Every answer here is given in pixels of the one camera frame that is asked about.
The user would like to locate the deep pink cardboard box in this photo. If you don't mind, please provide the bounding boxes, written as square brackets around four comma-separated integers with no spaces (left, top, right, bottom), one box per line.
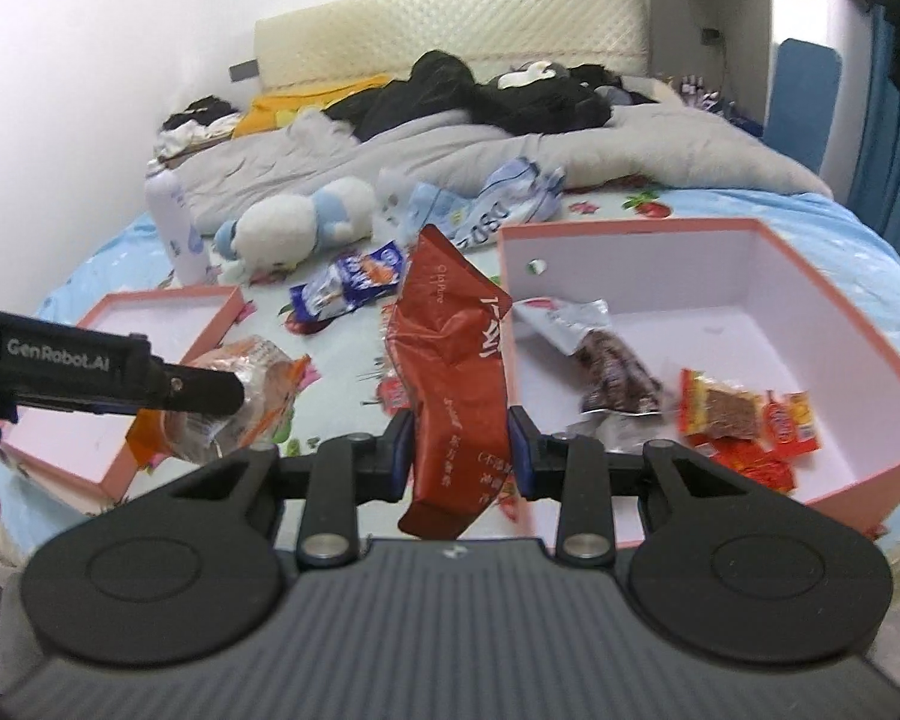
[495,217,900,548]

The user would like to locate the small bottles on nightstand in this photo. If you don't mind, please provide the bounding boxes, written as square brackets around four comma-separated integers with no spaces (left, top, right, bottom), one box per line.
[671,73,721,102]

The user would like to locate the cream padded headboard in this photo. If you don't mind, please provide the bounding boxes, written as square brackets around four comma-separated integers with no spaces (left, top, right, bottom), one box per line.
[253,0,646,91]

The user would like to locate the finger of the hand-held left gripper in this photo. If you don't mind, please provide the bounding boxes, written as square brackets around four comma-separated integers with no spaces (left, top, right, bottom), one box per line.
[150,360,245,413]

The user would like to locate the dark red snack bag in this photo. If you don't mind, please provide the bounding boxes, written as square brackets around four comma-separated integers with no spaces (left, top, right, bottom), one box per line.
[385,225,515,541]

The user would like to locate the pile of black white clothes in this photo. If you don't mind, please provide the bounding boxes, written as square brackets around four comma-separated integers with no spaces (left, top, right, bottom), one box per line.
[157,95,241,155]

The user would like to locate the grey white penguin plush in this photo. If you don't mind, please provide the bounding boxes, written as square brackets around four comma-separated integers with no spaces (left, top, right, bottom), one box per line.
[487,60,571,91]

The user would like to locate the black clothing heap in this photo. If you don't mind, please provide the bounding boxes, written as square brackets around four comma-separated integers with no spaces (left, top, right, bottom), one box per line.
[322,50,616,143]

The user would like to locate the crumpled blue white plastic bag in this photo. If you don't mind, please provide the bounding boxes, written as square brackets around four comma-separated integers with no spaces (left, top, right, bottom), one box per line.
[405,157,567,245]

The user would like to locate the white blue plush toy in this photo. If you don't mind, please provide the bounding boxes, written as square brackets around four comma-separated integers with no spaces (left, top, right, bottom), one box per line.
[214,176,380,282]

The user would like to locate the shallow pink box lid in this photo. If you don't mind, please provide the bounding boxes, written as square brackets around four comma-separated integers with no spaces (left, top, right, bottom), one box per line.
[0,285,247,503]

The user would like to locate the grey quilt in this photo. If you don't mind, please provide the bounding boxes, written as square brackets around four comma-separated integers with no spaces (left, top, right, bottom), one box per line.
[172,101,833,237]

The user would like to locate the red yellow snack packet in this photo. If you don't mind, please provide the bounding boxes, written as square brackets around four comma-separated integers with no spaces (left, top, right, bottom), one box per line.
[679,369,767,440]

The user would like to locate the orange clear snack packet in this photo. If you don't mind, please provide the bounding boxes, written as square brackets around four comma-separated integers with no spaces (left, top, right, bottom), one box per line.
[124,336,312,466]

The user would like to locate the blue orange snack packet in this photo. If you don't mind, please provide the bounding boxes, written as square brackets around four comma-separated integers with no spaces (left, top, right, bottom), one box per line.
[337,240,408,301]

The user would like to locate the blue curtain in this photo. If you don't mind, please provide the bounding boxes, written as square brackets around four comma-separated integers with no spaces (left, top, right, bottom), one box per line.
[847,4,900,275]

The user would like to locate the light blue bed sheet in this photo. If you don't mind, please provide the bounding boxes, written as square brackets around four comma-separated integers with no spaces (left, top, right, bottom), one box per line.
[0,187,900,541]

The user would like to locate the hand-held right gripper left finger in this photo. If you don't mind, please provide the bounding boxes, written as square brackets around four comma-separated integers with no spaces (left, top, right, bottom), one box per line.
[169,411,415,567]

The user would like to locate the white spray bottle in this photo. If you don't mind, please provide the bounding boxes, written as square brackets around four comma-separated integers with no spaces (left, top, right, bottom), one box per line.
[145,169,207,286]

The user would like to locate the bright red snack packet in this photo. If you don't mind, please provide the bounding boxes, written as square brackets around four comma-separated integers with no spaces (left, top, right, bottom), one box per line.
[709,439,796,494]

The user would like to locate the fruit print tablecloth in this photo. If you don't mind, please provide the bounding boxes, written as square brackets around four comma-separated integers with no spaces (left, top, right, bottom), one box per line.
[120,184,676,545]

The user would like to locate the clear packet of brown dates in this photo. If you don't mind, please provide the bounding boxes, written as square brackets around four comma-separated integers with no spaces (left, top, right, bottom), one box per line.
[574,328,665,415]

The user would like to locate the blue covered chair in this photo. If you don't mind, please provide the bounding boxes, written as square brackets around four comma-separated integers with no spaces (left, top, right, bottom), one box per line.
[763,39,842,173]

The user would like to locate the yellow pillow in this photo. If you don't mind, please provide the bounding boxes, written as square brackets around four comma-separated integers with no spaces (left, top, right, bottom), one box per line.
[232,73,395,137]

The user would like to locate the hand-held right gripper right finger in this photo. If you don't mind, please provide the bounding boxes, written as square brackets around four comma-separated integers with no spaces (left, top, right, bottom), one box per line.
[508,406,721,563]

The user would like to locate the blue white snack packet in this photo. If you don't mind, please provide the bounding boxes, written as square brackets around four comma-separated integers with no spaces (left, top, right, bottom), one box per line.
[290,276,365,332]

